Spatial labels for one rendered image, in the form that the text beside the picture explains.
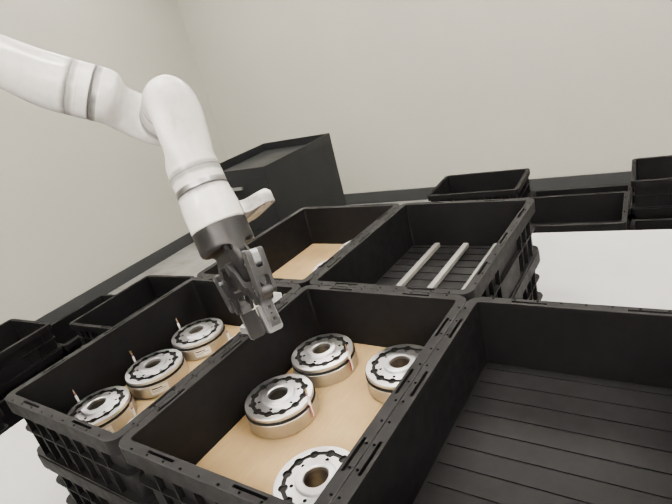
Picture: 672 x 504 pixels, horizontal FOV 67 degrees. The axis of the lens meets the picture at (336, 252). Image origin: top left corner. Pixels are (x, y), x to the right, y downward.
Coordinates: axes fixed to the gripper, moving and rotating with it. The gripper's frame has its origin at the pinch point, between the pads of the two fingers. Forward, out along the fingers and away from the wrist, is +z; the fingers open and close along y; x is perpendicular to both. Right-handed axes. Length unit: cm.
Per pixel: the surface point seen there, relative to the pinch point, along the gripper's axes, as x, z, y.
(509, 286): 44.4, 12.3, 1.8
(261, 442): -4.2, 14.6, -6.9
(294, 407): 0.8, 12.2, -3.5
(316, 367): 8.3, 9.5, -7.4
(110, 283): 51, -75, -354
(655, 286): 79, 27, 6
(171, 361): -5.3, -0.5, -30.7
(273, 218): 86, -40, -140
